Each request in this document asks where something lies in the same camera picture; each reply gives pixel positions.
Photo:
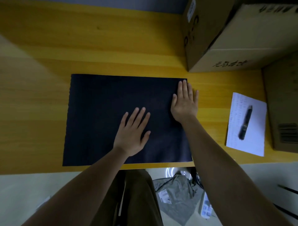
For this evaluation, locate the person's left hand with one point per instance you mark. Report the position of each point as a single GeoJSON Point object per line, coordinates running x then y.
{"type": "Point", "coordinates": [130, 137]}

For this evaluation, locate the person's right hand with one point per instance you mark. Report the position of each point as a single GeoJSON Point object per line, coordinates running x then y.
{"type": "Point", "coordinates": [184, 107]}

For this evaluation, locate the person's left forearm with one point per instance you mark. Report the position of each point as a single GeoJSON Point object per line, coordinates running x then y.
{"type": "Point", "coordinates": [76, 193]}

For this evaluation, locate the person's right forearm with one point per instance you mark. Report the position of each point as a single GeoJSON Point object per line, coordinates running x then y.
{"type": "Point", "coordinates": [221, 170]}

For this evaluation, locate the large printed cardboard box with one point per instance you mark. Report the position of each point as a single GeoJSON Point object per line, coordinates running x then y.
{"type": "Point", "coordinates": [281, 97]}

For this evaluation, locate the olive trousers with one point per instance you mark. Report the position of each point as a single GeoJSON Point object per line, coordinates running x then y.
{"type": "Point", "coordinates": [139, 198]}

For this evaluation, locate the black pen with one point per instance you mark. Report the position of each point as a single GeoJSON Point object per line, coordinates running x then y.
{"type": "Point", "coordinates": [245, 123]}

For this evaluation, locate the white paper sheet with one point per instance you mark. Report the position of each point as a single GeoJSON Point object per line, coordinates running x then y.
{"type": "Point", "coordinates": [256, 135]}

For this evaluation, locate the grey plastic bag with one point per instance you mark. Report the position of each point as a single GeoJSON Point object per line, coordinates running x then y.
{"type": "Point", "coordinates": [179, 198]}

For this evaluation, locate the white blue packet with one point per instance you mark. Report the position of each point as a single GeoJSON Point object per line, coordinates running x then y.
{"type": "Point", "coordinates": [206, 209]}

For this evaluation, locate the yellow wooden table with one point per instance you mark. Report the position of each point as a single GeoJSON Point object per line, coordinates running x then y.
{"type": "Point", "coordinates": [35, 93]}

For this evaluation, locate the black rod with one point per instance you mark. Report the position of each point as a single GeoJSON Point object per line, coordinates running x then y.
{"type": "Point", "coordinates": [288, 189]}
{"type": "Point", "coordinates": [286, 211]}

